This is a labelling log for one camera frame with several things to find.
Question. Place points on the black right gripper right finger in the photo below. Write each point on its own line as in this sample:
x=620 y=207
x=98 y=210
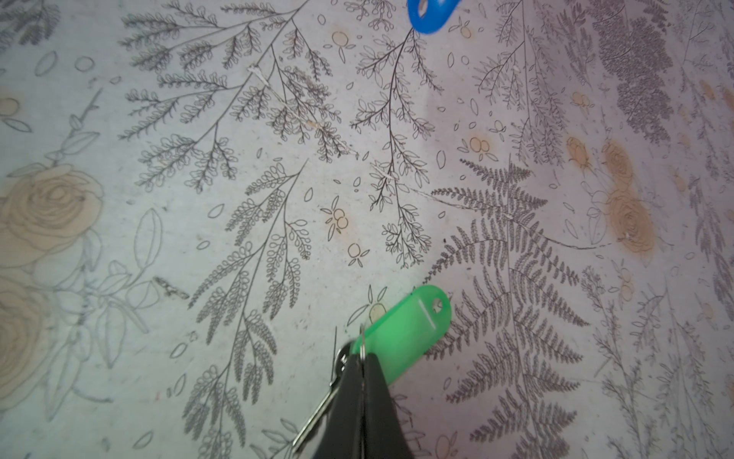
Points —
x=382 y=434

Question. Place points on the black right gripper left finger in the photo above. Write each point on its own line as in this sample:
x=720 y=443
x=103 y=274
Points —
x=342 y=434

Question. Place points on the green plastic key tag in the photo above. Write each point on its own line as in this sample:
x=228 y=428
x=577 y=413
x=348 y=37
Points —
x=407 y=331

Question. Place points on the blue plastic key tag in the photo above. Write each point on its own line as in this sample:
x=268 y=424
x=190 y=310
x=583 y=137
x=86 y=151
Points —
x=429 y=16

